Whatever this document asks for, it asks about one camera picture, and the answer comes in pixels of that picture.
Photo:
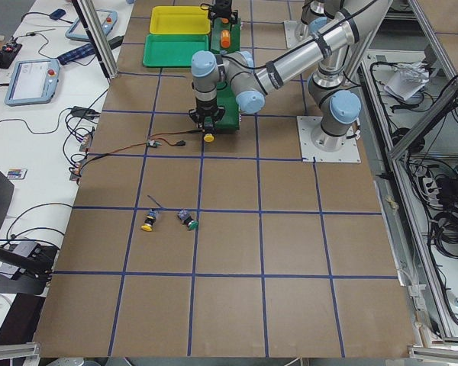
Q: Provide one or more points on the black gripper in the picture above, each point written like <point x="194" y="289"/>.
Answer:
<point x="221" y="8"/>
<point x="205" y="110"/>

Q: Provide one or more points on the yellow push button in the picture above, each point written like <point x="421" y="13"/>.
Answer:
<point x="149" y="220"/>
<point x="208" y="136"/>

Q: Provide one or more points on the orange cylinder with label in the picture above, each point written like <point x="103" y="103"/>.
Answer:
<point x="225" y="39"/>

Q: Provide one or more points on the green push button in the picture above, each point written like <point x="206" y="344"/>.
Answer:
<point x="187" y="220"/>

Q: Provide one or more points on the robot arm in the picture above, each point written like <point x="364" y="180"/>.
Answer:
<point x="326" y="31"/>
<point x="311" y="11"/>

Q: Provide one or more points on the green conveyor belt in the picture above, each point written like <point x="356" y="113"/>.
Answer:
<point x="210" y="81"/>

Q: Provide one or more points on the yellow plastic tray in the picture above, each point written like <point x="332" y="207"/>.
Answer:
<point x="179" y="20"/>

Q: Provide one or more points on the small circuit board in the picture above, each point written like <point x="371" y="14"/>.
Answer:
<point x="153" y="143"/>

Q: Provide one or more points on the green plastic tray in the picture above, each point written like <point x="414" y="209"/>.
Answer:
<point x="172" y="50"/>

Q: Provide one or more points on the black power adapter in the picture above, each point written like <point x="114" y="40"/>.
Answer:
<point x="115" y="42"/>

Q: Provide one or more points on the blue checkered umbrella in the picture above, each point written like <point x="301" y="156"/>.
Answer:
<point x="75" y="54"/>

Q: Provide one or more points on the teach pendant near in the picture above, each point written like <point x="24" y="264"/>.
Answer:
<point x="33" y="82"/>

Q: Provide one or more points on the aluminium frame post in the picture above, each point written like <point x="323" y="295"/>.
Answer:
<point x="87" y="14"/>

